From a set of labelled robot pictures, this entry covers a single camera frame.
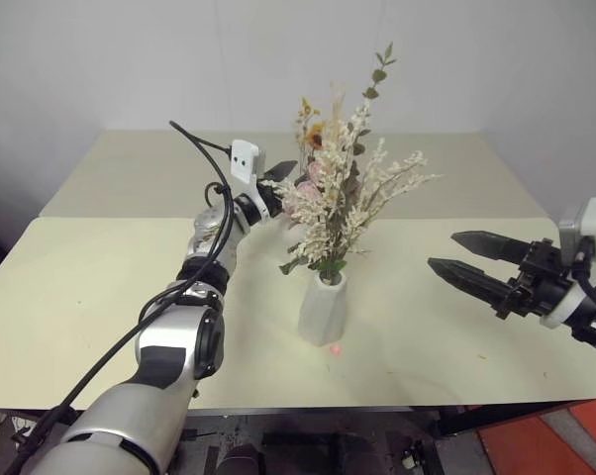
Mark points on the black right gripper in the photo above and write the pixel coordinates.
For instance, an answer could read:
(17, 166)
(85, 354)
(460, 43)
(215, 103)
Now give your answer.
(538, 287)

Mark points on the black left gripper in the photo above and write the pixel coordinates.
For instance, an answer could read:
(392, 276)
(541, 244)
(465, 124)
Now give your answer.
(275, 200)

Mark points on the pink and orange flower bouquet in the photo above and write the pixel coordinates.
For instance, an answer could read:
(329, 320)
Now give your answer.
(312, 184)

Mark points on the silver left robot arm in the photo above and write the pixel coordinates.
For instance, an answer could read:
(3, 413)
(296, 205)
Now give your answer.
(169, 341)

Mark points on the cream white dried flower bouquet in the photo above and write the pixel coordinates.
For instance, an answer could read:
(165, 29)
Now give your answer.
(350, 213)

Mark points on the white faceted vase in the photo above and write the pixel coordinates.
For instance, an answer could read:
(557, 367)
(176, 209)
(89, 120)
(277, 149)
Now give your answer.
(323, 314)

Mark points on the small pink petal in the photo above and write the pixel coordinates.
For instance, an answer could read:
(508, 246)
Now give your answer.
(335, 350)

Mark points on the orange floor mat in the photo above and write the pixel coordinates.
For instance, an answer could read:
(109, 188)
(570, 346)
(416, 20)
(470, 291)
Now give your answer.
(526, 445)

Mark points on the dark rounded shape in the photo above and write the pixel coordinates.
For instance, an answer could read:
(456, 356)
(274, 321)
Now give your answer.
(238, 461)

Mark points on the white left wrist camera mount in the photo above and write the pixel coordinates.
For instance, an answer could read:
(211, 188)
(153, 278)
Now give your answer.
(244, 162)

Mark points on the black table frame bar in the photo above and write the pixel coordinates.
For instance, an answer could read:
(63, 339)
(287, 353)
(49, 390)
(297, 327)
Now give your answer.
(481, 416)

